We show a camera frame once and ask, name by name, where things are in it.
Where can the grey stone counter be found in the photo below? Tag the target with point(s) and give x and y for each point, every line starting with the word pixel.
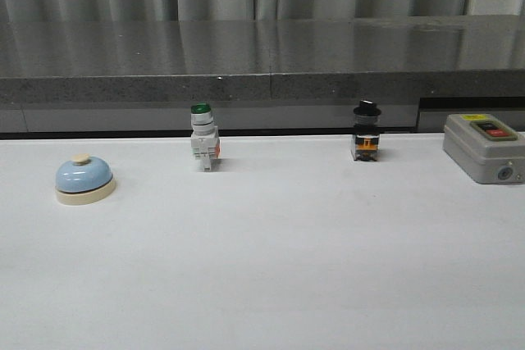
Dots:
pixel 137 78

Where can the blue and cream desk bell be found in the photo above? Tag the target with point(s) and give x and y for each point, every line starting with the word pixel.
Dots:
pixel 84 179

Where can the green pushbutton switch white base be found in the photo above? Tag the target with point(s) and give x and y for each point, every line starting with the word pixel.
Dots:
pixel 205 140

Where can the grey switch box red button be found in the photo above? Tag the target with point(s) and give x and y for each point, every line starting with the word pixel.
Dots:
pixel 487 149

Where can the black rotary selector switch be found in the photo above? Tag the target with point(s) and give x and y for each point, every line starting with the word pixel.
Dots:
pixel 366 137

